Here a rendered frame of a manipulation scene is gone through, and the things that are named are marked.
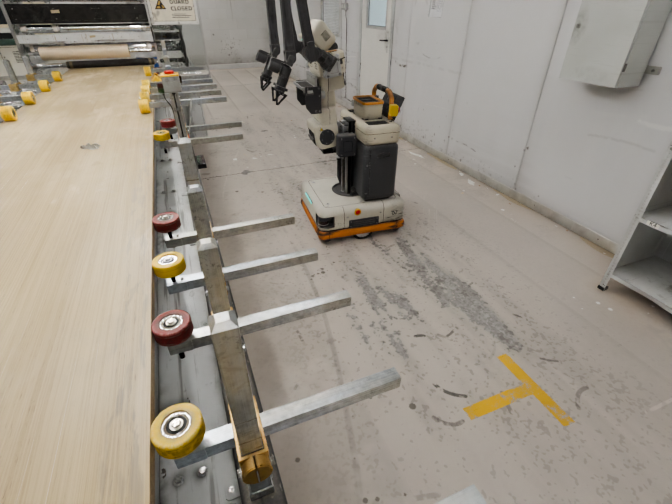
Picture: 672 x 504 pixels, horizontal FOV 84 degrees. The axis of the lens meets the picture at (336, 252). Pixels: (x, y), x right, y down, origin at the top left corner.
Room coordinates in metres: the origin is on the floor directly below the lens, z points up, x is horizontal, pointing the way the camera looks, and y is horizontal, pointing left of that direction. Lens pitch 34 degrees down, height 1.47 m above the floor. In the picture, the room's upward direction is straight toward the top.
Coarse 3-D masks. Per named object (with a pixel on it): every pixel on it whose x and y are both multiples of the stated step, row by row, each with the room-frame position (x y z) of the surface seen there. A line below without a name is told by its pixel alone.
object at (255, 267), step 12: (300, 252) 0.95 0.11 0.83; (312, 252) 0.95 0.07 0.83; (240, 264) 0.89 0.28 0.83; (252, 264) 0.89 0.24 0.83; (264, 264) 0.89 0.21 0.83; (276, 264) 0.90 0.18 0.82; (288, 264) 0.92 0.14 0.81; (180, 276) 0.83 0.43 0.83; (192, 276) 0.83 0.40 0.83; (228, 276) 0.85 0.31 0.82; (240, 276) 0.86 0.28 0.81; (168, 288) 0.79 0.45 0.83; (180, 288) 0.80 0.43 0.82; (192, 288) 0.81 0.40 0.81
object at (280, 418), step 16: (352, 384) 0.47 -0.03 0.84; (368, 384) 0.47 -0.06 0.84; (384, 384) 0.47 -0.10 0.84; (304, 400) 0.44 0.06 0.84; (320, 400) 0.44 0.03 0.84; (336, 400) 0.44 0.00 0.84; (352, 400) 0.45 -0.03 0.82; (272, 416) 0.40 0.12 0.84; (288, 416) 0.40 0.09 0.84; (304, 416) 0.41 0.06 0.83; (208, 432) 0.37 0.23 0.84; (224, 432) 0.37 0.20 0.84; (272, 432) 0.39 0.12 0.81; (208, 448) 0.35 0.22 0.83; (224, 448) 0.36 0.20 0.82; (176, 464) 0.32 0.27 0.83
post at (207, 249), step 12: (204, 240) 0.58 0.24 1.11; (204, 252) 0.56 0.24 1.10; (216, 252) 0.57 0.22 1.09; (204, 264) 0.56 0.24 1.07; (216, 264) 0.57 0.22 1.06; (204, 276) 0.56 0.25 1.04; (216, 276) 0.57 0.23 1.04; (216, 288) 0.57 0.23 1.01; (216, 300) 0.56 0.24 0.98; (228, 300) 0.57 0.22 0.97; (216, 312) 0.56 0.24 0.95
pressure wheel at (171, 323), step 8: (168, 312) 0.61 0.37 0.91; (176, 312) 0.61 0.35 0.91; (184, 312) 0.61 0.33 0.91; (160, 320) 0.58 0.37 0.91; (168, 320) 0.58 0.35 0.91; (176, 320) 0.59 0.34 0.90; (184, 320) 0.58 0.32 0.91; (152, 328) 0.56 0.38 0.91; (160, 328) 0.56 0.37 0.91; (168, 328) 0.56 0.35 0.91; (176, 328) 0.56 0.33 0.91; (184, 328) 0.56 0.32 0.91; (192, 328) 0.58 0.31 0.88; (160, 336) 0.54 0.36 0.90; (168, 336) 0.54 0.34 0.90; (176, 336) 0.55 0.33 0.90; (184, 336) 0.56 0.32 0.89; (160, 344) 0.54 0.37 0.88; (168, 344) 0.54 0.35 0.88; (176, 344) 0.54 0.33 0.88
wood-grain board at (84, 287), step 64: (0, 128) 2.06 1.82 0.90; (64, 128) 2.06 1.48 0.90; (128, 128) 2.06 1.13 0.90; (0, 192) 1.24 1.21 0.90; (64, 192) 1.24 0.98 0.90; (128, 192) 1.24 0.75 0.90; (0, 256) 0.83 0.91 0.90; (64, 256) 0.83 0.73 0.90; (128, 256) 0.83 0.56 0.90; (0, 320) 0.59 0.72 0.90; (64, 320) 0.59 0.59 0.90; (128, 320) 0.59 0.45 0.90; (0, 384) 0.43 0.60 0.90; (64, 384) 0.43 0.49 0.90; (128, 384) 0.43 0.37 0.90; (0, 448) 0.31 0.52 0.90; (64, 448) 0.31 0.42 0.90; (128, 448) 0.31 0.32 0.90
